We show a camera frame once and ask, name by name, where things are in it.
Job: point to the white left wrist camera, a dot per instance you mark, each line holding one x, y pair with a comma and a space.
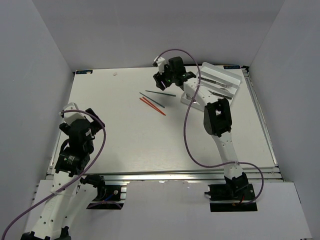
70, 117

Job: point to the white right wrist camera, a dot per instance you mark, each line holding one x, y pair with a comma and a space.
160, 62

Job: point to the blue label sticker right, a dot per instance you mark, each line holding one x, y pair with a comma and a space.
231, 67

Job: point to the green chopstick near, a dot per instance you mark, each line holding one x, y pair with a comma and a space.
152, 100

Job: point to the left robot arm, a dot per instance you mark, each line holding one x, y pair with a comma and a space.
70, 191

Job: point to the green chopstick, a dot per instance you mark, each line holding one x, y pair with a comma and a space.
152, 100
161, 93

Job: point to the orange chopstick right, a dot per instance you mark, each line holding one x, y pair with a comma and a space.
148, 101

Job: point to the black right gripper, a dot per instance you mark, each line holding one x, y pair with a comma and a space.
159, 78

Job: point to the knife with dark handle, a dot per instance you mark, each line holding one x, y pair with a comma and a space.
220, 95

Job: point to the orange chopstick left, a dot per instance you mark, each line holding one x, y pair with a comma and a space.
152, 106

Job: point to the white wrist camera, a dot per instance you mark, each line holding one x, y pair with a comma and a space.
70, 117
160, 62

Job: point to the white divided cutlery tray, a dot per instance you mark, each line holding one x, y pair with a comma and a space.
225, 77

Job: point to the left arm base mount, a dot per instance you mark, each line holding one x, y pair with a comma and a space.
108, 196

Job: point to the fork with dark handle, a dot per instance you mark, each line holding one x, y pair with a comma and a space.
211, 81

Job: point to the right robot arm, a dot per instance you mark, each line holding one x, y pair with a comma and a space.
217, 120

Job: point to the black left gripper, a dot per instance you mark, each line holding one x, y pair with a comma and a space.
95, 126

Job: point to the orange chopstick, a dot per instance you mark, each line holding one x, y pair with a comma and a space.
148, 101
152, 106

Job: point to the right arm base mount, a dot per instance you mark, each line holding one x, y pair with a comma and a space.
221, 199

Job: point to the green chopstick far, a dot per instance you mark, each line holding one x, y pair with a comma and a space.
161, 93

